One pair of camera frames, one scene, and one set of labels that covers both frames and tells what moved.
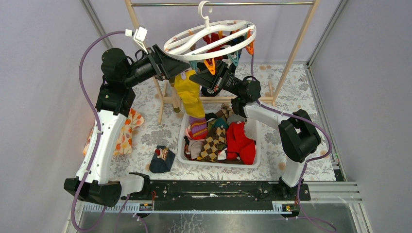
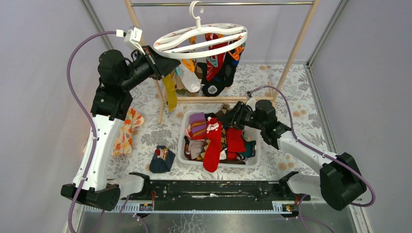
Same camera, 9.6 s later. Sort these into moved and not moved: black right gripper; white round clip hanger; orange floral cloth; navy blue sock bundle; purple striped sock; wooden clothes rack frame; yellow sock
Moved: white round clip hanger; yellow sock; black right gripper
Not moved: wooden clothes rack frame; orange floral cloth; purple striped sock; navy blue sock bundle
